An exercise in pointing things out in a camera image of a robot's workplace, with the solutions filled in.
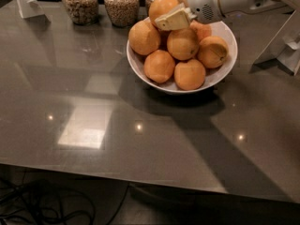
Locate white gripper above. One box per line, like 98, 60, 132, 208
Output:
155, 0, 222, 31

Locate orange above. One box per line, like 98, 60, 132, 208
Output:
167, 28, 199, 61
148, 0, 179, 24
197, 36, 229, 68
173, 59, 206, 91
128, 21, 161, 55
190, 21, 212, 41
143, 50, 175, 83

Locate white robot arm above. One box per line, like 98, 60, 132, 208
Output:
155, 0, 300, 31

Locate white ceramic bowl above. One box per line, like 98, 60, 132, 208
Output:
127, 22, 238, 95

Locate glass grain jar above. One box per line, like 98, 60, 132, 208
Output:
104, 0, 140, 27
62, 0, 98, 25

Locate leftmost glass grain jar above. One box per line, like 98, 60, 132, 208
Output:
62, 0, 98, 25

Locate white stand left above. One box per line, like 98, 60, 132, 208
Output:
17, 0, 44, 19

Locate black floor cables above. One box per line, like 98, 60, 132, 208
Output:
0, 172, 130, 225

